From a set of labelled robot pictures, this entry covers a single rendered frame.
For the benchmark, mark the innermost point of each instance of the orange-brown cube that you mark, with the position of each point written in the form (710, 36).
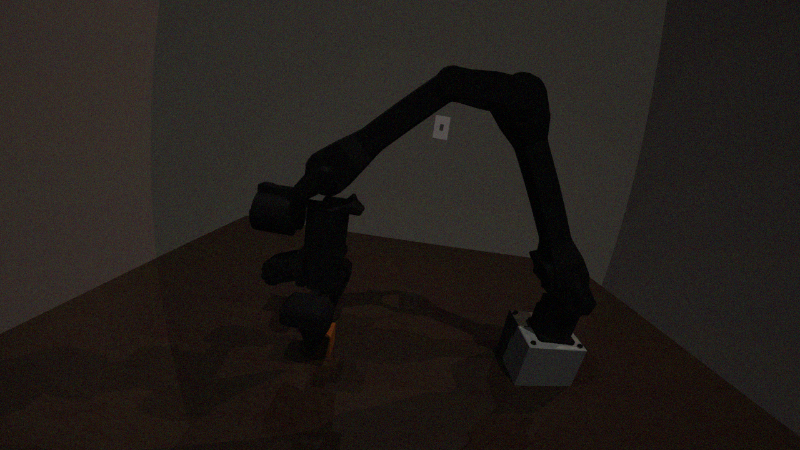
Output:
(326, 345)

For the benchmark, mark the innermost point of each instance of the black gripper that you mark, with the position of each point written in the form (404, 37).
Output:
(312, 313)

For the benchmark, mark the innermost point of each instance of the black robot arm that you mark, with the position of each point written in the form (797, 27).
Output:
(519, 104)

